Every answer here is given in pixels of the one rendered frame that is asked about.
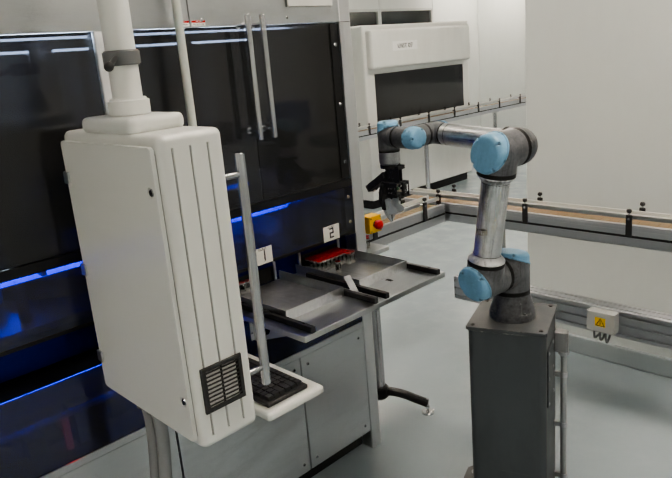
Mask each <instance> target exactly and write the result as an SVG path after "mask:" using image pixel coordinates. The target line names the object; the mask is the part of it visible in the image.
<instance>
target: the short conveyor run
mask: <svg viewBox="0 0 672 478"><path fill-rule="evenodd" d="M400 198H401V199H402V200H401V205H403V206H404V211H402V212H398V213H397V214H395V218H394V220H393V221H392V222H390V221H389V219H388V218H387V216H386V215H385V213H384V211H383V210H382V211H379V212H376V213H377V214H381V220H382V221H383V223H384V225H383V228H382V230H381V231H379V232H376V233H373V234H366V235H369V238H370V243H376V244H381V245H386V244H389V243H391V242H394V241H396V240H399V239H402V238H404V237H407V236H409V235H412V234H415V233H417V232H420V231H422V230H425V229H428V228H430V227H433V226H435V225H438V224H441V223H443V222H446V216H445V204H439V205H438V204H430V203H432V202H435V201H438V200H439V197H438V196H437V197H434V198H431V199H429V195H427V196H424V197H421V198H418V199H415V200H412V201H409V202H405V199H403V198H405V196H400ZM422 201H423V202H422ZM419 202H420V203H419ZM416 203H417V204H416ZM413 204H414V205H413ZM410 205H411V206H410ZM407 206H408V207H407Z"/></svg>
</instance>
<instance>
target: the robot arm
mask: <svg viewBox="0 0 672 478"><path fill-rule="evenodd" d="M377 137H378V149H379V163H380V168H381V169H385V172H382V173H381V174H380V175H378V176H377V177H376V178H375V179H374V180H372V181H371V182H370V183H368V185H366V186H365V187H366V189H367V190H368V192H371V191H372V192H374V191H376V190H377V189H379V202H380V205H381V207H382V210H383V211H384V213H385V215H386V216H387V218H388V219H389V221H390V222H392V221H393V220H394V218H395V214H397V213H398V212H402V211H404V206H403V205H401V204H400V203H399V198H398V197H399V196H406V195H407V194H410V191H409V180H403V179H402V169H404V168H405V165H404V164H400V162H401V160H400V148H404V149H411V150H414V149H420V148H422V147H423V146H425V145H430V144H441V145H448V146H455V147H462V148H469V149H471V152H470V159H471V163H473V167H474V169H475V170H476V171H477V172H476V175H477V176H478V177H479V178H480V180H481V184H480V193H479V203H478V212H477V222H476V231H475V240H474V250H473V252H471V253H470V254H469V255H468V260H467V267H464V268H463V269H462V270H461V271H460V272H459V275H458V281H459V285H460V288H461V289H462V290H463V293H464V294H465V295H466V296H467V297H468V298H470V299H471V300H473V301H483V300H488V299H490V298H491V297H493V299H492V302H491V305H490V309H489V315H490V317H491V318H492V319H493V320H495V321H497V322H501V323H506V324H522V323H527V322H530V321H532V320H534V319H535V318H536V308H535V306H534V303H533V300H532V297H531V294H530V264H531V262H530V255H529V253H528V252H526V251H524V250H521V249H516V248H502V244H503V236H504V228H505V220H506V212H507V204H508V195H509V187H510V183H511V182H512V181H513V180H515V179H516V174H517V166H521V165H524V164H526V163H528V162H530V161H531V160H532V159H533V158H534V156H535V155H536V153H537V150H538V141H537V138H536V136H535V134H534V133H533V132H532V131H531V130H529V129H527V128H524V127H510V126H506V127H504V128H502V129H498V128H488V127H479V126H469V125H460V124H450V123H448V122H447V121H440V120H438V121H434V122H430V123H424V124H418V125H413V126H399V125H398V121H397V120H382V121H379V122H378V123H377ZM407 184H408V191H407ZM387 197H390V198H387Z"/></svg>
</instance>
